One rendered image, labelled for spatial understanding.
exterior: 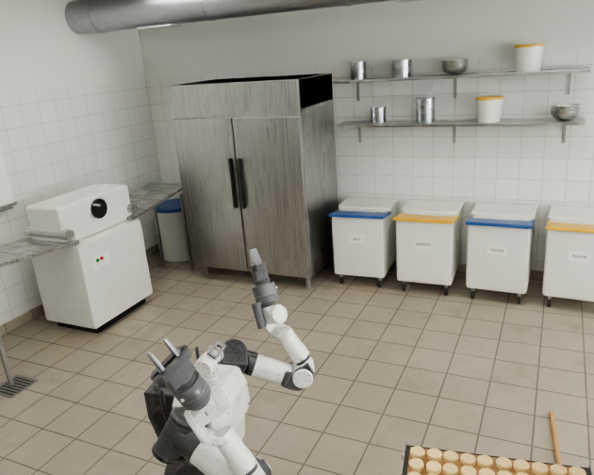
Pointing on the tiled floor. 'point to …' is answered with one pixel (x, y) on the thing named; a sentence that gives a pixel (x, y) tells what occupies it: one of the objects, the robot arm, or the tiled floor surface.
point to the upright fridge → (258, 171)
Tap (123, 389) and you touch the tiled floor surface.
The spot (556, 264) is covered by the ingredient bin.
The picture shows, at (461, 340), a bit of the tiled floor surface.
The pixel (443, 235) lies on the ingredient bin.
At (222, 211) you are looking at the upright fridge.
